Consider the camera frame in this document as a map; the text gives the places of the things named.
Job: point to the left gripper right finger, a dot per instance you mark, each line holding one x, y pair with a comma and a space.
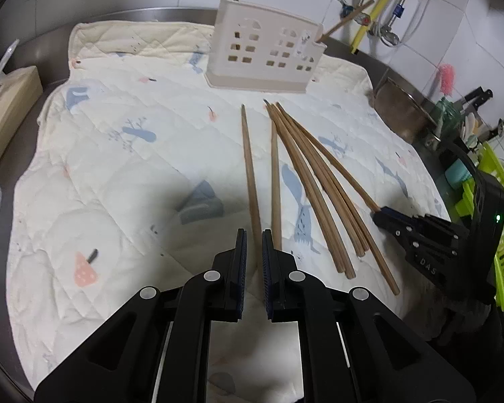
353, 348

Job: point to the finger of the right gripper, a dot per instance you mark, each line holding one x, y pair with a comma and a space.
425, 236

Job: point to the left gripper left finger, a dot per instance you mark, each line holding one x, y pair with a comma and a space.
155, 347

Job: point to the steel saucepan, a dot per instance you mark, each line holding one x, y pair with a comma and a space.
399, 106

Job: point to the green glass jar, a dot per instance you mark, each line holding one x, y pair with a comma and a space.
447, 115

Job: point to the pink bottle brush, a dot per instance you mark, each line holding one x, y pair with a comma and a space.
447, 79

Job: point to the cream quilted patterned mat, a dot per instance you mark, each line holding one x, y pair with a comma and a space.
139, 179

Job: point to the beige plastic utensil holder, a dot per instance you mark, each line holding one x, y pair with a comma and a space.
259, 48

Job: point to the black handled kitchen knife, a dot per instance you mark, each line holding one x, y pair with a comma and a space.
476, 98

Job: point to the wall valve right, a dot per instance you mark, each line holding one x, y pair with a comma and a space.
385, 35

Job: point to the wall valve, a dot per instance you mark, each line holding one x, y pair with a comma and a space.
355, 12
385, 35

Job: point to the wall valve left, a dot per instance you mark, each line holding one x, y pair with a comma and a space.
355, 12

